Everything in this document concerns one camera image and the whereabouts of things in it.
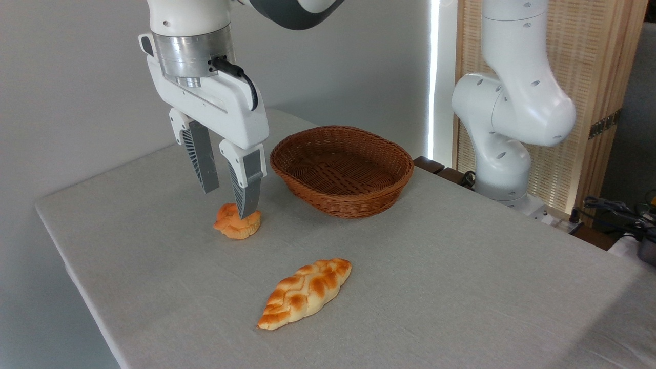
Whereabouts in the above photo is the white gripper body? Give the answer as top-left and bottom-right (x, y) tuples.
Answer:
(138, 33), (270, 150)

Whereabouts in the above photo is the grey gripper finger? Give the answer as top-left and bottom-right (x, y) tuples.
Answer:
(169, 107), (220, 195)
(219, 139), (268, 220)

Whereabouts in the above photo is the small round flower-shaped bread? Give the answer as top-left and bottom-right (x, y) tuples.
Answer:
(213, 202), (262, 240)

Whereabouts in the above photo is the brown oval wicker basket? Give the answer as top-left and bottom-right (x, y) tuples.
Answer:
(270, 126), (415, 220)

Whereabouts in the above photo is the long braided bread loaf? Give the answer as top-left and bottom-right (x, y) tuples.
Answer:
(257, 258), (353, 331)

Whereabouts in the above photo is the grey tablecloth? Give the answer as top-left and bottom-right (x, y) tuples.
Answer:
(34, 108), (656, 369)

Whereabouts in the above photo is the black metal screen hinge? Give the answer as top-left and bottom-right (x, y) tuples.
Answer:
(588, 109), (622, 140)

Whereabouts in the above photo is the wooden bamboo folding screen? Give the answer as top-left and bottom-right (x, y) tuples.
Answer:
(453, 0), (649, 222)

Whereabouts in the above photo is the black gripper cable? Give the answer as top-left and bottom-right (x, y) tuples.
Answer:
(211, 56), (259, 112)

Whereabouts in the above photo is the black cable bundle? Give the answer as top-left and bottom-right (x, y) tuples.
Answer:
(569, 195), (656, 242)

